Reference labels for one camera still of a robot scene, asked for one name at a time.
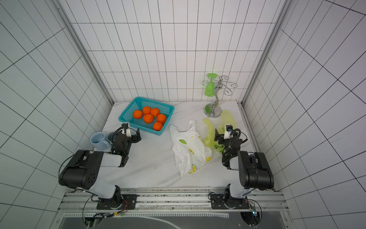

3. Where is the white printed plastic bag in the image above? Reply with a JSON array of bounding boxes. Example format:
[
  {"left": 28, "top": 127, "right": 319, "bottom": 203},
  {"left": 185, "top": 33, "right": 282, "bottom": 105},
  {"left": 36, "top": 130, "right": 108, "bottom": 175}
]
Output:
[{"left": 169, "top": 120, "right": 213, "bottom": 177}]

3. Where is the light blue cup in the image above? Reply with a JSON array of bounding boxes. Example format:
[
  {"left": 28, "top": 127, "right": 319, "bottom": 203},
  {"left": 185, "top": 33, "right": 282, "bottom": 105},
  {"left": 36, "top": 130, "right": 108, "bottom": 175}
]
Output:
[{"left": 90, "top": 132, "right": 111, "bottom": 151}]

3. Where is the orange four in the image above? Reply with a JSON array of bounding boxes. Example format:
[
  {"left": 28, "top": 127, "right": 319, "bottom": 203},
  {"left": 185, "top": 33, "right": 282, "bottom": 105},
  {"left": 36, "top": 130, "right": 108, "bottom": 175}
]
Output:
[{"left": 143, "top": 114, "right": 154, "bottom": 124}]

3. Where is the orange three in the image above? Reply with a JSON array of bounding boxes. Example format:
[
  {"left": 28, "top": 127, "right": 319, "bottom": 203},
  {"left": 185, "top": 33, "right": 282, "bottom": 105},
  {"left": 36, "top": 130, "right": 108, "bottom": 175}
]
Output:
[{"left": 150, "top": 108, "right": 160, "bottom": 117}]

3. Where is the green plastic wine glass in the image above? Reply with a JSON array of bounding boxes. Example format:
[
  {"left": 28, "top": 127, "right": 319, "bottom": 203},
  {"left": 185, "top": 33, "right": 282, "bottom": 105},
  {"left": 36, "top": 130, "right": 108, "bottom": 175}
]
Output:
[{"left": 203, "top": 73, "right": 217, "bottom": 97}]

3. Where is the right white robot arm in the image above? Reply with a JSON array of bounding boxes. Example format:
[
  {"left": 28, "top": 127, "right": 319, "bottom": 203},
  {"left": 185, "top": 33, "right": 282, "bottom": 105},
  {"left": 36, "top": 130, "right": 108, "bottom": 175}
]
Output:
[{"left": 209, "top": 125, "right": 274, "bottom": 211}]

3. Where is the chrome glass holder stand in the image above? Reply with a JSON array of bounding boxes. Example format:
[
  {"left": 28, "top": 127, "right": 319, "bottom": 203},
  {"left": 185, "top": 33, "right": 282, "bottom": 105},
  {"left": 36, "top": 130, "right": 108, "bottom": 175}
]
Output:
[{"left": 202, "top": 75, "right": 238, "bottom": 118}]

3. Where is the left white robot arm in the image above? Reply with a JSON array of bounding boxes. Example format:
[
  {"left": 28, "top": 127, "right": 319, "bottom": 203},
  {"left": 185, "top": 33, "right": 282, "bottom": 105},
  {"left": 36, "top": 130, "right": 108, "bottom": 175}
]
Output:
[{"left": 59, "top": 123, "right": 142, "bottom": 211}]

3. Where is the dark teal cup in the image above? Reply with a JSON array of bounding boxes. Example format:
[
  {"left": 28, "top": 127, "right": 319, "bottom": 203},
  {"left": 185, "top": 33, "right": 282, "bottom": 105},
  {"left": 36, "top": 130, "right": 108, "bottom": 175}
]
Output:
[{"left": 107, "top": 132, "right": 115, "bottom": 144}]

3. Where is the aluminium mounting rail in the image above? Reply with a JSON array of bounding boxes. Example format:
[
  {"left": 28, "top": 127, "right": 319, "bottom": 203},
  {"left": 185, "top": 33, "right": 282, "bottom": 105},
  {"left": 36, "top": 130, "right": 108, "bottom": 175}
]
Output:
[{"left": 55, "top": 187, "right": 290, "bottom": 222}]

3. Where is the orange six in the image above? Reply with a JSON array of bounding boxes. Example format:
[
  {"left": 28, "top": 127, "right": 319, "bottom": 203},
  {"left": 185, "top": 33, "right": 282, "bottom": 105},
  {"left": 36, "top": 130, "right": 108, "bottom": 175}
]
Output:
[{"left": 153, "top": 122, "right": 164, "bottom": 131}]

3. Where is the orange two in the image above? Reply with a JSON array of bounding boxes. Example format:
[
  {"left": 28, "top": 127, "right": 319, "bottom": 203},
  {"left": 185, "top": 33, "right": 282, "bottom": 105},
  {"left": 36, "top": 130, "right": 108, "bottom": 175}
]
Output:
[{"left": 142, "top": 106, "right": 151, "bottom": 115}]

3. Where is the orange five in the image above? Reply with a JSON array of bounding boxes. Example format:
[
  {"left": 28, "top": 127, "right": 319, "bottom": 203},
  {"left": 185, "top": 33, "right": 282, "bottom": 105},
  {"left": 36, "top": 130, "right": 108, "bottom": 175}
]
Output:
[{"left": 156, "top": 114, "right": 167, "bottom": 124}]

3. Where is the teal plastic basket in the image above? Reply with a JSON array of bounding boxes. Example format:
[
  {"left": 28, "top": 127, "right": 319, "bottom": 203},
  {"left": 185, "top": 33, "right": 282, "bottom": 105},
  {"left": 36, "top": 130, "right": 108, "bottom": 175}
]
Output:
[{"left": 118, "top": 96, "right": 175, "bottom": 135}]

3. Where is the green plastic bag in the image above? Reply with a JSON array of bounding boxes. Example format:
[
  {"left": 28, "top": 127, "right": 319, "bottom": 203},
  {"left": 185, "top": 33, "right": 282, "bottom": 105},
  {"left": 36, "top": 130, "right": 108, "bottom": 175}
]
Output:
[{"left": 203, "top": 110, "right": 237, "bottom": 154}]

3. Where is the orange one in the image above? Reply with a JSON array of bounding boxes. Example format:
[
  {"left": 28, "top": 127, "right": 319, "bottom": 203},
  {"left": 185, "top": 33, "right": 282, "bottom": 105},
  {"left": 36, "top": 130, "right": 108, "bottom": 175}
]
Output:
[{"left": 132, "top": 110, "right": 143, "bottom": 119}]

